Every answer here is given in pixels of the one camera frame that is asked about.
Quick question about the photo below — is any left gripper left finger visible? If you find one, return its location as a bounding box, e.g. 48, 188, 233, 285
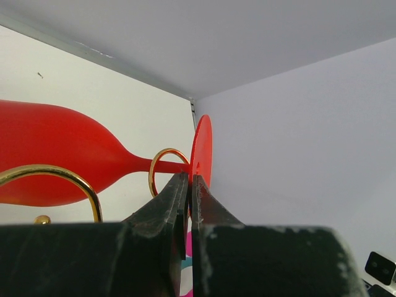
1, 173, 189, 296

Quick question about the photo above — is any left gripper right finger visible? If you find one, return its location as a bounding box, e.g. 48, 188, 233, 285
190, 175, 367, 296

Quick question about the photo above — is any pink wine glass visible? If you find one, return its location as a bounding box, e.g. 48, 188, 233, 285
180, 231, 193, 297

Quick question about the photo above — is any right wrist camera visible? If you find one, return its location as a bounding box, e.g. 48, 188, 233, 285
364, 251, 395, 286

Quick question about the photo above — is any gold wire glass rack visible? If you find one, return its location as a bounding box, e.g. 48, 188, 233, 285
1, 148, 190, 223

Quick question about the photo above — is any red wine glass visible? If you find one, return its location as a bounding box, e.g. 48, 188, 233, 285
0, 99, 213, 208

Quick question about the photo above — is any blue wine glass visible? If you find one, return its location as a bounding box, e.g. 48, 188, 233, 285
181, 257, 192, 270

